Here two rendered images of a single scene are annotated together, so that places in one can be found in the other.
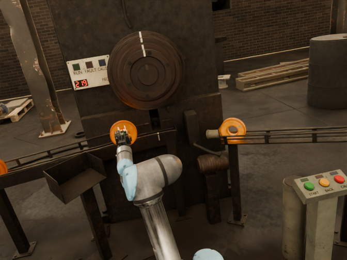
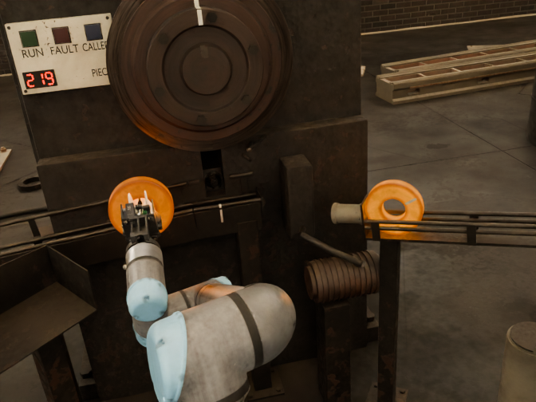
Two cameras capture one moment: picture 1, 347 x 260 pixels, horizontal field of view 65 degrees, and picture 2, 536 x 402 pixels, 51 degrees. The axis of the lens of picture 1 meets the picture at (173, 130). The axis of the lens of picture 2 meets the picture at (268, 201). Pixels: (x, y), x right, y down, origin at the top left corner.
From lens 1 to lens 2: 0.22 m
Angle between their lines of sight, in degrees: 5
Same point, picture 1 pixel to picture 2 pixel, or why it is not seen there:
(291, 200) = (523, 380)
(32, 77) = not seen: outside the picture
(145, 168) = (208, 326)
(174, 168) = (281, 325)
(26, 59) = not seen: outside the picture
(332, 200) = not seen: outside the picture
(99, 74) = (85, 58)
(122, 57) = (144, 23)
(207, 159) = (330, 271)
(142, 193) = (199, 391)
